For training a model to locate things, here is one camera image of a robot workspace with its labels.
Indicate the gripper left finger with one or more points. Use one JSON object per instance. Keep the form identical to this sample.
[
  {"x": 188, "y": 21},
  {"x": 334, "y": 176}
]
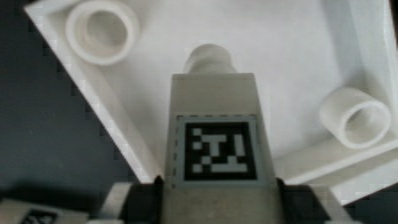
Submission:
[{"x": 132, "y": 205}]

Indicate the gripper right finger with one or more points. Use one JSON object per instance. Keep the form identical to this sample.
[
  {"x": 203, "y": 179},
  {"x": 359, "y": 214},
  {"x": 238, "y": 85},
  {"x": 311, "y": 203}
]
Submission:
[{"x": 311, "y": 206}]

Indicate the white leg with tag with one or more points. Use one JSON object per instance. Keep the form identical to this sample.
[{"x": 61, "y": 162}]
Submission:
[{"x": 220, "y": 189}]

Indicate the white square tabletop part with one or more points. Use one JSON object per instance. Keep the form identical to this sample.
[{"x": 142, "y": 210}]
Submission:
[{"x": 307, "y": 44}]

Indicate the white leg front left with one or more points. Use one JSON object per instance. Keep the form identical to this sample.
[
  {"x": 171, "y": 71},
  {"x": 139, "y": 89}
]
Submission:
[{"x": 21, "y": 212}]

